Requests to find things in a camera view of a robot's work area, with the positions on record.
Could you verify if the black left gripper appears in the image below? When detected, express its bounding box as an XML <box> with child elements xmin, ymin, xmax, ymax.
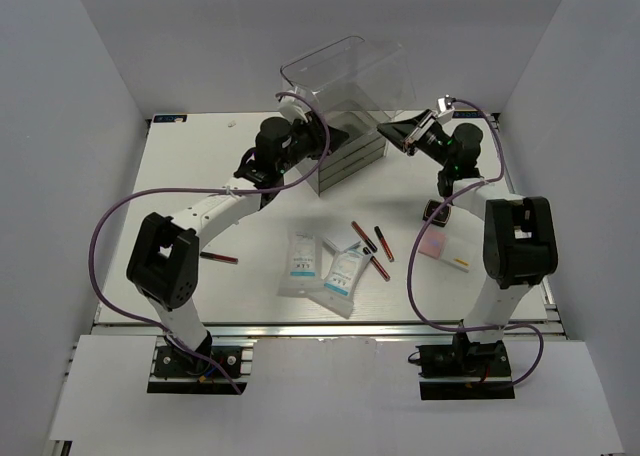
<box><xmin>277</xmin><ymin>112</ymin><xmax>350</xmax><ymax>175</ymax></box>

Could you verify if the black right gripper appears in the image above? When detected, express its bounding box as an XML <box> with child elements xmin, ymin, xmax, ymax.
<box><xmin>376</xmin><ymin>109</ymin><xmax>454</xmax><ymax>170</ymax></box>

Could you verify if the clear acrylic organizer with drawers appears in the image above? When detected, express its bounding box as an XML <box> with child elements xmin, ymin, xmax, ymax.
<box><xmin>280</xmin><ymin>35</ymin><xmax>415</xmax><ymax>195</ymax></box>

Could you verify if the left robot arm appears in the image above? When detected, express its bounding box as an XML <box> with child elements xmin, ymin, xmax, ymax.
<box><xmin>126</xmin><ymin>112</ymin><xmax>350</xmax><ymax>375</ymax></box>

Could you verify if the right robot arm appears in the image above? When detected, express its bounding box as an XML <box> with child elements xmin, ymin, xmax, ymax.
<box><xmin>377</xmin><ymin>110</ymin><xmax>558</xmax><ymax>375</ymax></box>

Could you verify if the pink makeup packet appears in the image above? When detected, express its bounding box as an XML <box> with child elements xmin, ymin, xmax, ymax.
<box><xmin>418</xmin><ymin>227</ymin><xmax>447</xmax><ymax>260</ymax></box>

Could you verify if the blue label sticker right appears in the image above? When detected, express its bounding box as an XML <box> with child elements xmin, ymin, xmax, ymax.
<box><xmin>453</xmin><ymin>110</ymin><xmax>483</xmax><ymax>119</ymax></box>

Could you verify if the blue label sticker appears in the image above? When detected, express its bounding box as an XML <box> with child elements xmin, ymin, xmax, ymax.
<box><xmin>152</xmin><ymin>114</ymin><xmax>187</xmax><ymax>124</ymax></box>
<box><xmin>453</xmin><ymin>110</ymin><xmax>483</xmax><ymax>119</ymax></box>

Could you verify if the dark lip gloss tube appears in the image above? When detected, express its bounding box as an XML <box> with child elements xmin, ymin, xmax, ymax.
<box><xmin>351</xmin><ymin>221</ymin><xmax>378</xmax><ymax>253</ymax></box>

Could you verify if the black gold-edged compact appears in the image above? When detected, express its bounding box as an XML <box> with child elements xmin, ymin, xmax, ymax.
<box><xmin>422</xmin><ymin>199</ymin><xmax>451</xmax><ymax>227</ymax></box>

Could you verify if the white square pad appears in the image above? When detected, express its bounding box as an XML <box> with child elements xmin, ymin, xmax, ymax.
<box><xmin>322</xmin><ymin>231</ymin><xmax>361</xmax><ymax>253</ymax></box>

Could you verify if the red lip gloss tube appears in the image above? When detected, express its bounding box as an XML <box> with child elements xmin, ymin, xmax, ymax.
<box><xmin>374</xmin><ymin>226</ymin><xmax>395</xmax><ymax>262</ymax></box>

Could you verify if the red lip gloss near pad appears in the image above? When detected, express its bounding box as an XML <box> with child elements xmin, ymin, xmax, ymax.
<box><xmin>370</xmin><ymin>256</ymin><xmax>390</xmax><ymax>282</ymax></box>

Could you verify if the blue label sticker left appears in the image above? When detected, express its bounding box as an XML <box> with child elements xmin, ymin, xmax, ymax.
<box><xmin>152</xmin><ymin>114</ymin><xmax>187</xmax><ymax>124</ymax></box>

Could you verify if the red lip gloss far left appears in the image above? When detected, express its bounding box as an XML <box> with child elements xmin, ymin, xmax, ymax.
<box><xmin>200</xmin><ymin>252</ymin><xmax>239</xmax><ymax>264</ymax></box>

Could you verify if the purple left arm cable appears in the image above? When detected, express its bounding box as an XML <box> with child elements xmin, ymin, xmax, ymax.
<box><xmin>88</xmin><ymin>91</ymin><xmax>331</xmax><ymax>396</ymax></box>

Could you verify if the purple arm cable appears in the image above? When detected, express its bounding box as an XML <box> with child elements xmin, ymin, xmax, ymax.
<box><xmin>405</xmin><ymin>96</ymin><xmax>545</xmax><ymax>391</ymax></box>
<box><xmin>88</xmin><ymin>91</ymin><xmax>331</xmax><ymax>396</ymax></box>

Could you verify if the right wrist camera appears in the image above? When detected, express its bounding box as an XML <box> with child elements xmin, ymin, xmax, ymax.
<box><xmin>435</xmin><ymin>95</ymin><xmax>455</xmax><ymax>125</ymax></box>

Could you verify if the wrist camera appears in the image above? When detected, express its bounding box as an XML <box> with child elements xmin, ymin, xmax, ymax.
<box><xmin>276</xmin><ymin>93</ymin><xmax>308</xmax><ymax>124</ymax></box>
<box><xmin>435</xmin><ymin>95</ymin><xmax>455</xmax><ymax>125</ymax></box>

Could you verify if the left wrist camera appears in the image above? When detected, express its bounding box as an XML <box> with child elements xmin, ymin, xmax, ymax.
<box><xmin>276</xmin><ymin>93</ymin><xmax>308</xmax><ymax>124</ymax></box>

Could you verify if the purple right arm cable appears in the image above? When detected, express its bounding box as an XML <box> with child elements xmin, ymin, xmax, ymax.
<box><xmin>405</xmin><ymin>96</ymin><xmax>545</xmax><ymax>391</ymax></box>

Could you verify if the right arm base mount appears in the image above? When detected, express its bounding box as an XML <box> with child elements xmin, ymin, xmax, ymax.
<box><xmin>407</xmin><ymin>333</ymin><xmax>515</xmax><ymax>401</ymax></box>

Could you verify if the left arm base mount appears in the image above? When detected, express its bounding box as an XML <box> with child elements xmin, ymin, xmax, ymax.
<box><xmin>147</xmin><ymin>338</ymin><xmax>254</xmax><ymax>396</ymax></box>

